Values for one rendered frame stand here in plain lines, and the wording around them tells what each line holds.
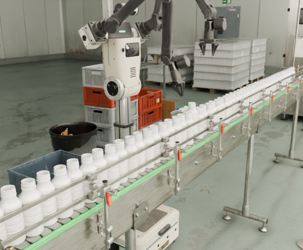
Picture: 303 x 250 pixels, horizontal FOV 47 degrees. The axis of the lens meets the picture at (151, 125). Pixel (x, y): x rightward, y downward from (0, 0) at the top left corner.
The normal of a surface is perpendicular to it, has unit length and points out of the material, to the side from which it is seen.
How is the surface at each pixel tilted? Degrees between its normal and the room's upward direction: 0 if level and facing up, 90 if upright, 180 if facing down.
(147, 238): 31
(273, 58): 90
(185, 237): 0
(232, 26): 90
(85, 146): 93
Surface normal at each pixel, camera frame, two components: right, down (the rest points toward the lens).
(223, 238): 0.00, -0.96
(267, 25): -0.57, 0.24
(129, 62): 0.83, 0.15
